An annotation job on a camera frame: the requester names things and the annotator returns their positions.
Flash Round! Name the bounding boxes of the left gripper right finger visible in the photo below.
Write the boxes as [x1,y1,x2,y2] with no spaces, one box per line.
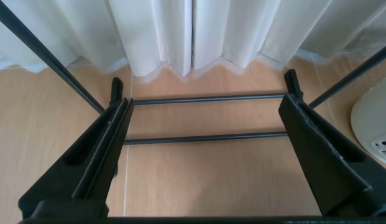
[278,93,386,217]

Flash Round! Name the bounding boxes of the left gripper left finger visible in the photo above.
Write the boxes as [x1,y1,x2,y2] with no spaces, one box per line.
[18,98,134,218]

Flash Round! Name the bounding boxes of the white laundry basket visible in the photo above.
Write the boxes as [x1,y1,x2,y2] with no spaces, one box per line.
[350,77,386,166]

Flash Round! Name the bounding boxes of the black clothes rack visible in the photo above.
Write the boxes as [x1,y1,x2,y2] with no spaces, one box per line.
[0,0,386,178]

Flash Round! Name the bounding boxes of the beige curtain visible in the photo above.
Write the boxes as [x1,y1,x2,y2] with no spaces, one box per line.
[0,0,386,78]

